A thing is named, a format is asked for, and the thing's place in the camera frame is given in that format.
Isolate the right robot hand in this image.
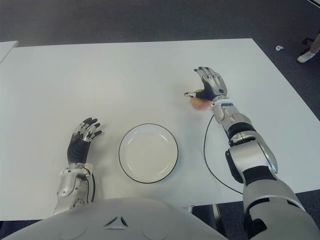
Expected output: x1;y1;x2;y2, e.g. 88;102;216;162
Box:
184;66;229;103

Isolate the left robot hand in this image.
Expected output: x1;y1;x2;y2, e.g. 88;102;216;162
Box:
66;117;103;165

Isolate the yellow-red apple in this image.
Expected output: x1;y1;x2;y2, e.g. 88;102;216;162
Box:
190;88;212;111

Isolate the white plate with black rim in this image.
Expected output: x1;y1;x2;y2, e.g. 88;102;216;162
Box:
118;123;180;186

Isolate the grey robot torso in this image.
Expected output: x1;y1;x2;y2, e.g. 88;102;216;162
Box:
0;196;227;240

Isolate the white shoe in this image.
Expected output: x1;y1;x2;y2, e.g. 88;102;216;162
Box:
296;49;319;64

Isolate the beige trouser leg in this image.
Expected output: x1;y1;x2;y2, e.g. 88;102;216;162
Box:
309;33;320;55

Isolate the adjoining white table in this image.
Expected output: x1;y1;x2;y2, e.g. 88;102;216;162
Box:
0;40;20;64

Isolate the grey table leg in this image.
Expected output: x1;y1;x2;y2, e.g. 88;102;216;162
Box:
211;203;222;226

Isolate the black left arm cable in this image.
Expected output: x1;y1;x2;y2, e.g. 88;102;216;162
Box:
87;171;98;203

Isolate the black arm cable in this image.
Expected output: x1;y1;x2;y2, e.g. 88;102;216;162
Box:
87;171;98;203
203;114;245;196

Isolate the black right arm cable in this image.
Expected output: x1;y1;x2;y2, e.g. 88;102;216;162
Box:
203;114;245;196

